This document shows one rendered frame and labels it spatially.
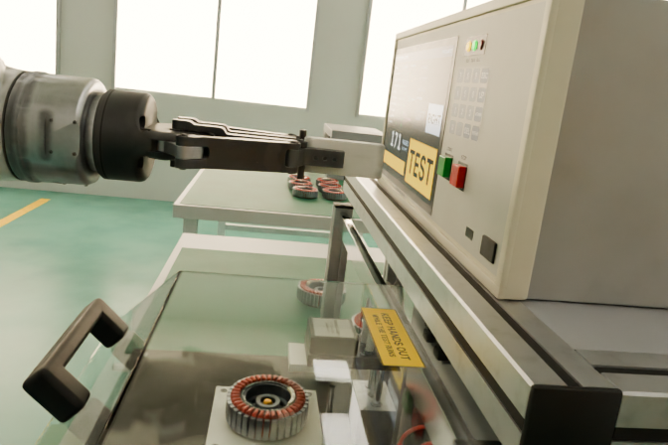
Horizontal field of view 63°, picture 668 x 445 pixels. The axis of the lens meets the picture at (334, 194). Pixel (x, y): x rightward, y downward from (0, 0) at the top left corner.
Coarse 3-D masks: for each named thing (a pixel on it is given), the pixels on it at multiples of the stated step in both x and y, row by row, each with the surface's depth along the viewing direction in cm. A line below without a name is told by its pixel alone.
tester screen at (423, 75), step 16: (448, 48) 52; (400, 64) 71; (416, 64) 63; (432, 64) 57; (448, 64) 52; (400, 80) 71; (416, 80) 63; (432, 80) 56; (448, 80) 51; (400, 96) 70; (416, 96) 62; (432, 96) 56; (400, 112) 69; (400, 128) 68; (432, 144) 54; (400, 176) 66; (416, 192) 59
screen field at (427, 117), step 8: (416, 104) 62; (424, 104) 58; (432, 104) 55; (416, 112) 61; (424, 112) 58; (432, 112) 55; (440, 112) 53; (416, 120) 61; (424, 120) 58; (432, 120) 55; (440, 120) 52; (416, 128) 61; (424, 128) 57; (432, 128) 55
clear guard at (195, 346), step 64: (128, 320) 46; (192, 320) 40; (256, 320) 41; (320, 320) 42; (128, 384) 31; (192, 384) 32; (256, 384) 32; (320, 384) 33; (384, 384) 34; (448, 384) 35
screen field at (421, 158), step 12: (420, 144) 58; (408, 156) 63; (420, 156) 58; (432, 156) 54; (408, 168) 63; (420, 168) 58; (432, 168) 53; (408, 180) 62; (420, 180) 57; (420, 192) 57
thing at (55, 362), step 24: (96, 312) 40; (72, 336) 36; (96, 336) 41; (120, 336) 41; (48, 360) 33; (24, 384) 32; (48, 384) 32; (72, 384) 33; (48, 408) 32; (72, 408) 32
